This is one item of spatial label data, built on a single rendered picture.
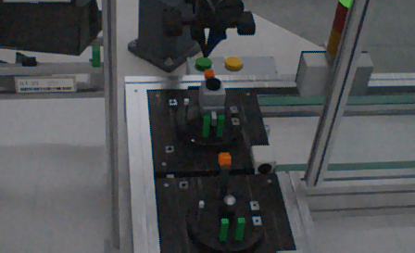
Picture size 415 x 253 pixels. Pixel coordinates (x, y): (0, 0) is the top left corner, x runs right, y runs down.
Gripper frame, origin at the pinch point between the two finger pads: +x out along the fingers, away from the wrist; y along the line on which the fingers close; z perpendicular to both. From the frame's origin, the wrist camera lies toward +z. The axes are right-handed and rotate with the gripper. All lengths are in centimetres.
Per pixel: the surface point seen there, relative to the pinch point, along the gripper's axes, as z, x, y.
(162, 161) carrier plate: -21.3, 12.6, 10.4
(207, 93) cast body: -14.4, 1.1, 1.4
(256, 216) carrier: -37.9, 10.1, -5.1
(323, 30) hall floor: 154, 109, -87
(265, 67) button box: 8.5, 13.6, -16.1
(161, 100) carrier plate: -3.4, 12.6, 9.2
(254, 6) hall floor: 176, 109, -56
